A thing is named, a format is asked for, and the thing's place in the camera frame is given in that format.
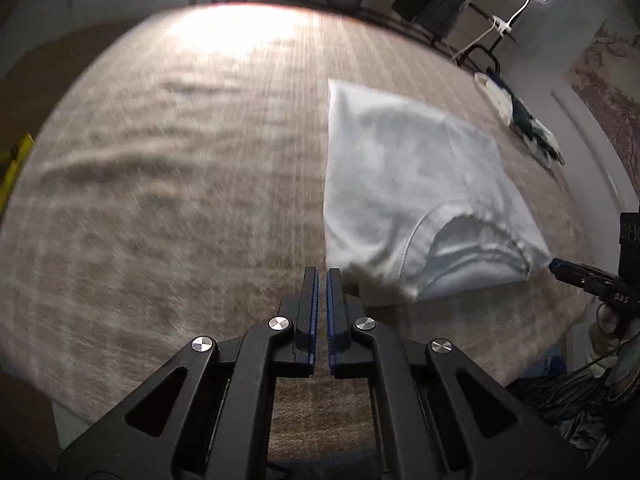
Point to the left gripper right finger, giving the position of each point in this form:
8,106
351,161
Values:
436,414

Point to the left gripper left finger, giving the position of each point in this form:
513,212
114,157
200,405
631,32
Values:
206,413

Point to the white t-shirt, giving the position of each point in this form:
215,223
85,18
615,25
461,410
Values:
417,205

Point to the stack of folded clothes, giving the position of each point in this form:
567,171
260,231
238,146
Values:
513,112

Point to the right hand in white glove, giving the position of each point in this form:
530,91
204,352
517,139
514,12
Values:
625,349

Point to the plaid beige bed cover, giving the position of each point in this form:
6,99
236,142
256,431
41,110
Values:
177,189

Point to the yellow object at bedside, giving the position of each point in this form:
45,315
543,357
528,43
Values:
12,163

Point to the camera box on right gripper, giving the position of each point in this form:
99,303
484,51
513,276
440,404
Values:
628,268

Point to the landscape wall painting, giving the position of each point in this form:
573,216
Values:
606,78

